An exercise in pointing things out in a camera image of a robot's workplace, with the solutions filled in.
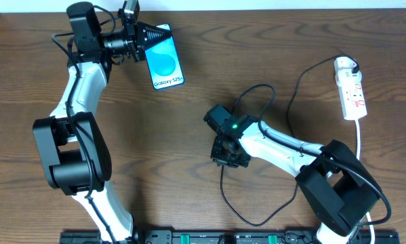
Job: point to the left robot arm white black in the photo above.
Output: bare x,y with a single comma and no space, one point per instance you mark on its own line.
73,153

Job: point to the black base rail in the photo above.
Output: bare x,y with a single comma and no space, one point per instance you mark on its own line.
288,236

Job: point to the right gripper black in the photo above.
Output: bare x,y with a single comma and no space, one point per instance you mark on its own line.
230,158

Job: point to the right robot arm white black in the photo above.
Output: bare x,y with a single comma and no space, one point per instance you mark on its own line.
338,188

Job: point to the white USB wall charger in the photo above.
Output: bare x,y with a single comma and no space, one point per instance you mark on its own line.
346,62

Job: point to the Galaxy smartphone blue screen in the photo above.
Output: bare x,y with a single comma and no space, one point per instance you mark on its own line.
164,65

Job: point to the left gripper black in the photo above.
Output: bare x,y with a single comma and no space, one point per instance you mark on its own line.
135,41

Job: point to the white power strip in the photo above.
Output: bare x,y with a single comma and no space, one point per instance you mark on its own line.
351,94

